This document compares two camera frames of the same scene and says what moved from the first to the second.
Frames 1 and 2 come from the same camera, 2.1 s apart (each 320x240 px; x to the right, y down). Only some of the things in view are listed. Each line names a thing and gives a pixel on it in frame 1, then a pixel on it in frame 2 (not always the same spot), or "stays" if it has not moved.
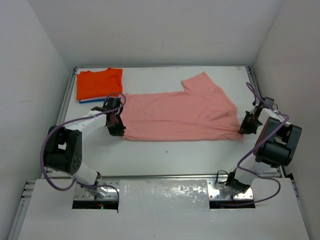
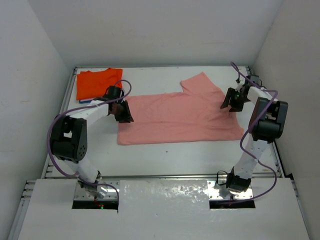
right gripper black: [244, 129] -> [229, 100]
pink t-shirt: [201, 112] stays
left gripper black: [114, 123] -> [120, 110]
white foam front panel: [166, 210] stays
